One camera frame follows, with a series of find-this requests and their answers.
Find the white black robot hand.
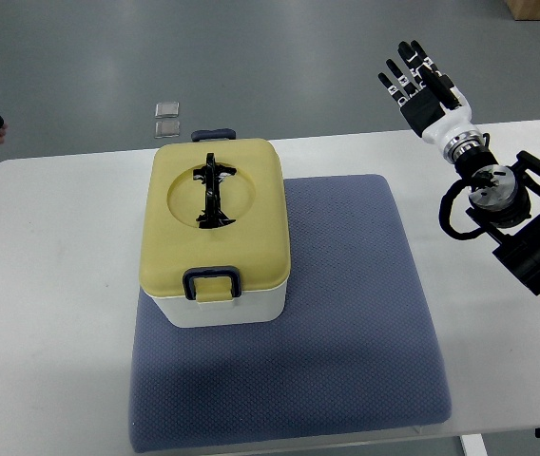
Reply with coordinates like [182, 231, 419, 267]
[378, 40, 483, 163]

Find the yellow box lid black handle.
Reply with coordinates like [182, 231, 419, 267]
[139, 139, 291, 301]

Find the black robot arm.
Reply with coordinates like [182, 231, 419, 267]
[438, 132, 540, 295]

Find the white storage box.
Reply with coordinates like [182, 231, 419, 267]
[141, 279, 288, 328]

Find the blue grey cushion mat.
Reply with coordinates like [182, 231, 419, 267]
[129, 175, 451, 452]

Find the upper metal floor plate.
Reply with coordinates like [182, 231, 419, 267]
[155, 101, 180, 119]

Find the metal floor plate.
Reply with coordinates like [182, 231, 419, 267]
[155, 101, 180, 119]
[154, 119, 181, 139]

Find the lower metal floor plate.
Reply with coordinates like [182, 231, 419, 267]
[154, 119, 181, 139]

